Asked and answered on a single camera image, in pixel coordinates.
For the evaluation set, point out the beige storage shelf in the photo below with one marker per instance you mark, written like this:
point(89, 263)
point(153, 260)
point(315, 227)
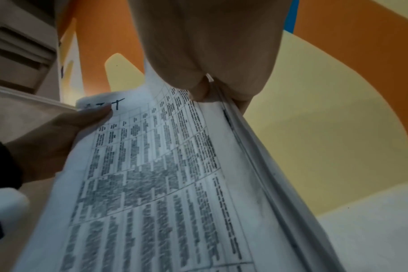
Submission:
point(19, 45)

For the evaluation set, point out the person's left hand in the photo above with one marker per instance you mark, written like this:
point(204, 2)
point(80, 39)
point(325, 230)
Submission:
point(46, 143)

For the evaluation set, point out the stack of printed paper sheets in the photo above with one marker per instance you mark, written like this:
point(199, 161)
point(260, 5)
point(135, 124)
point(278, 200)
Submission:
point(177, 191)

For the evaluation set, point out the person's right hand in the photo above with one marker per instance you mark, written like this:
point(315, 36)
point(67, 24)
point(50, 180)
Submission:
point(210, 39)

